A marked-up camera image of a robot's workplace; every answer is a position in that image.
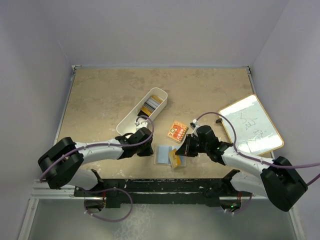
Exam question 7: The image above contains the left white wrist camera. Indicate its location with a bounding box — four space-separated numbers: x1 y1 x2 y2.
134 116 149 131

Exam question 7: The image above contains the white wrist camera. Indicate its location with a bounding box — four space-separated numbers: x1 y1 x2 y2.
190 119 200 131
134 116 149 131

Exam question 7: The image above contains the black card in tray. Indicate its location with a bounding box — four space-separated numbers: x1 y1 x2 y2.
137 110 149 117

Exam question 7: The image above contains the aluminium table frame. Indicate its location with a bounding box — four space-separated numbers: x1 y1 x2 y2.
18 65 307 240

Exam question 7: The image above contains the yellow framed whiteboard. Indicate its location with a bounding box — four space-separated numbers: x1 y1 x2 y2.
218 94 284 156

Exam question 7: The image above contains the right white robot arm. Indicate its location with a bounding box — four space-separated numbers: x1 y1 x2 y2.
175 125 308 212

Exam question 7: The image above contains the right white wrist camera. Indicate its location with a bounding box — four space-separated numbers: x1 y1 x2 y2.
190 119 200 131

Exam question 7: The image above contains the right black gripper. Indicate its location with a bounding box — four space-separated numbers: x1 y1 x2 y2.
175 133 210 157

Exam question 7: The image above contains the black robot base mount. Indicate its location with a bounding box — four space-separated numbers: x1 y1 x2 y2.
74 170 250 212

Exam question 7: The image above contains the orange spiral notebook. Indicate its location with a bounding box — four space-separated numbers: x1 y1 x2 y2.
166 120 189 144

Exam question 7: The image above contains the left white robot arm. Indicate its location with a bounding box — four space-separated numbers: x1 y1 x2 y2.
37 127 154 196

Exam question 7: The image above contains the white oblong plastic tray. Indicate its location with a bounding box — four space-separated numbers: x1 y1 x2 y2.
116 87 168 135

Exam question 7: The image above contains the white credit card stack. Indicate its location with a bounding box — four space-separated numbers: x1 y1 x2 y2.
145 96 162 109

